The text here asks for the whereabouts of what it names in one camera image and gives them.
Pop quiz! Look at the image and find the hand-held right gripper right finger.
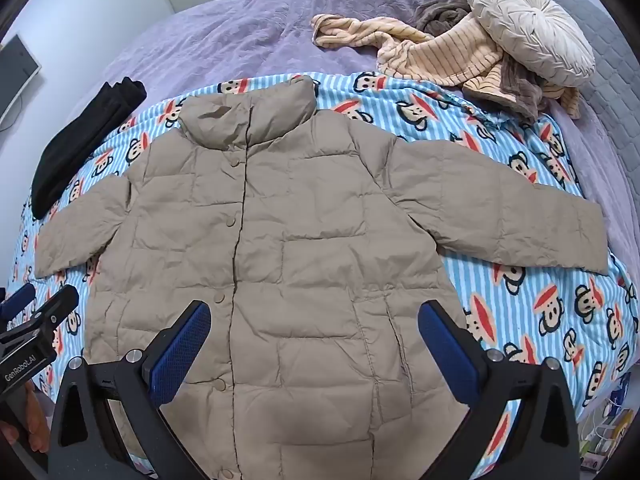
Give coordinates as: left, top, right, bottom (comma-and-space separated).
417, 300, 583, 480

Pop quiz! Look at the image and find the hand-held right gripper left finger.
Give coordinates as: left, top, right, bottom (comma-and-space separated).
47, 300, 213, 480

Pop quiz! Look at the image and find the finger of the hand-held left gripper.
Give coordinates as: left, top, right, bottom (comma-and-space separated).
0, 282, 38, 322
7, 285, 81, 343

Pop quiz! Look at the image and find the beige puffer jacket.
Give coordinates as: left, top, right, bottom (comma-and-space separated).
35, 75, 612, 480

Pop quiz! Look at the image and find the person's left hand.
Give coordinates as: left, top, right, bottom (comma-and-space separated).
0, 389, 51, 456

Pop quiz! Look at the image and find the blue striped monkey print blanket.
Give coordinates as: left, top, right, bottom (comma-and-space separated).
7, 71, 640, 461

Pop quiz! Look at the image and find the black folded cloth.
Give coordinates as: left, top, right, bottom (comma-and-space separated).
30, 76, 148, 221

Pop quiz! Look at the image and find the curved white-framed monitor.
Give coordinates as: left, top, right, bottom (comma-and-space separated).
0, 34, 43, 131

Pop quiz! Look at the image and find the beige striped fleece garment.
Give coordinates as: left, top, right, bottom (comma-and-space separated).
311, 12, 583, 121

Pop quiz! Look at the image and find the grey padded headboard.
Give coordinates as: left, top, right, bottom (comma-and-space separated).
507, 0, 640, 171

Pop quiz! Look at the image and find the purple bedspread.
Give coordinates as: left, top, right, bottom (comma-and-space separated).
75, 0, 640, 281

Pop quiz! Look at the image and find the brown fuzzy cloth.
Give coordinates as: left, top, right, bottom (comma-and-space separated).
412, 0, 551, 123

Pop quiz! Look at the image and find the round cream pleated pillow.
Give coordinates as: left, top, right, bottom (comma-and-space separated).
465, 0, 597, 86

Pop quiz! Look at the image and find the white cable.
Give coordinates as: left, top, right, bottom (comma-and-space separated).
580, 395, 631, 461

